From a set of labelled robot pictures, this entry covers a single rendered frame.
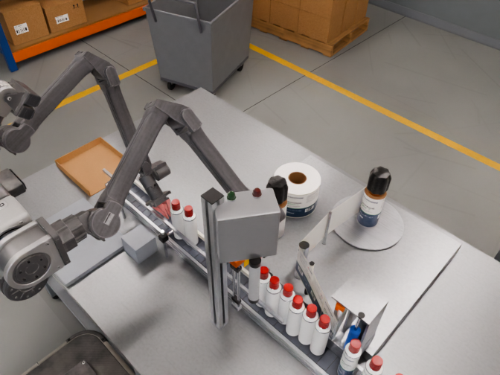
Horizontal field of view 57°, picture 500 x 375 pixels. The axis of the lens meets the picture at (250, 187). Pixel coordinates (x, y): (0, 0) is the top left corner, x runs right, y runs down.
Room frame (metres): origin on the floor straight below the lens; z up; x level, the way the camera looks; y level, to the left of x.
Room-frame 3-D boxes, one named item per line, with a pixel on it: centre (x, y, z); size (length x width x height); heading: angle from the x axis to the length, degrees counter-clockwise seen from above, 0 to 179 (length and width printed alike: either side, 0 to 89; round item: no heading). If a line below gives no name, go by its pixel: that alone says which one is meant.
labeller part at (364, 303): (0.75, -0.34, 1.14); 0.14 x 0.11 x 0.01; 47
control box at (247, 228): (0.84, 0.01, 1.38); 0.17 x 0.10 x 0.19; 102
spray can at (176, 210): (1.20, 0.28, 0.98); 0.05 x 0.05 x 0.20
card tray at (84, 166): (1.65, 0.76, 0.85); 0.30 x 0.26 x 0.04; 47
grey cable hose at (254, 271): (0.79, -0.02, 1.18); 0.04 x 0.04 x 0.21
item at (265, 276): (0.89, -0.05, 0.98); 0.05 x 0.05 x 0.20
